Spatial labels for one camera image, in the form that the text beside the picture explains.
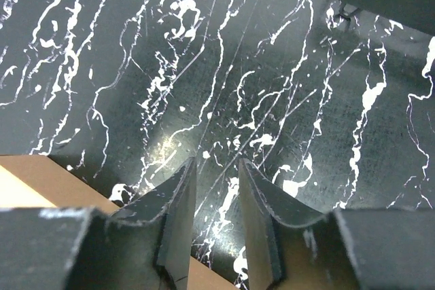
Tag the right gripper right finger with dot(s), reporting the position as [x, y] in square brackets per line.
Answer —
[289, 245]

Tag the brown cardboard box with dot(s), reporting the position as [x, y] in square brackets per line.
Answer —
[51, 184]

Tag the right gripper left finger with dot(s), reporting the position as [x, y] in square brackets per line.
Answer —
[102, 249]

